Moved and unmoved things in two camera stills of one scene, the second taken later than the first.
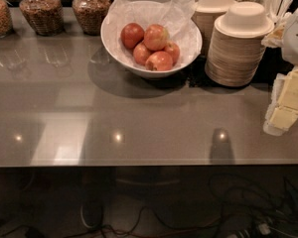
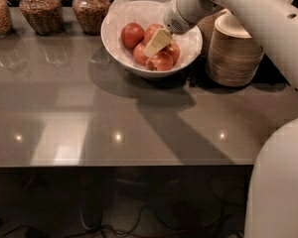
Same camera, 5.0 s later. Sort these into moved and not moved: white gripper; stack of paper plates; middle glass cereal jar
Moved: white gripper
Not moved: middle glass cereal jar; stack of paper plates
